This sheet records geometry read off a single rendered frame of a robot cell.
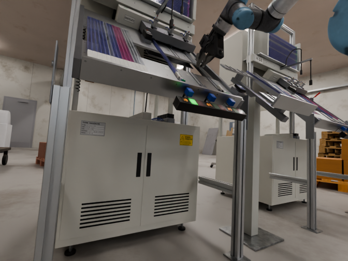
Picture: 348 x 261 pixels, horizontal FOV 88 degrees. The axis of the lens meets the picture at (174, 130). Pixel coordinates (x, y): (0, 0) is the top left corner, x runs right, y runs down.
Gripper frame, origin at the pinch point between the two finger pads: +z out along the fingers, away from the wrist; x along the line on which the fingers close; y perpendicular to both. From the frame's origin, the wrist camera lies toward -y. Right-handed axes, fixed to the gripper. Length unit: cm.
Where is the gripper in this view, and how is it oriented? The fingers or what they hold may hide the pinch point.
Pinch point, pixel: (199, 66)
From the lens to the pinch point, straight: 107.7
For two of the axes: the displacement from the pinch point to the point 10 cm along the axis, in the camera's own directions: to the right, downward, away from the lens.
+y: -2.5, -7.9, 5.6
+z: -4.4, 6.1, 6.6
